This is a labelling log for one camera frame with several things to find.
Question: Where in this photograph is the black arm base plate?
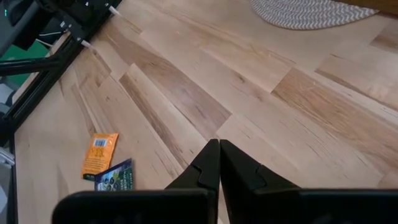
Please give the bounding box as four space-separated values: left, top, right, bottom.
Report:
37 0 123 50

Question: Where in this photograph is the dark blue blackcurrant tea packet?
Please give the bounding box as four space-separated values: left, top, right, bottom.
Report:
94 157 134 192

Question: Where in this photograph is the black aluminium table frame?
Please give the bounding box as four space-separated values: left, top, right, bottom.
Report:
0 30 108 224

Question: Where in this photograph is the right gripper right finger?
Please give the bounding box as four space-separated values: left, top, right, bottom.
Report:
220 139 398 224

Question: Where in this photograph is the grey woven round mat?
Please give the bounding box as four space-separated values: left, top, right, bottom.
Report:
248 0 379 31

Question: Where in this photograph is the orange tea packet barcode side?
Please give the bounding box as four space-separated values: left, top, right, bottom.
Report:
81 133 120 181

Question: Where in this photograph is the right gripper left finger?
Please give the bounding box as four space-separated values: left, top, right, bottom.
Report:
51 138 221 224

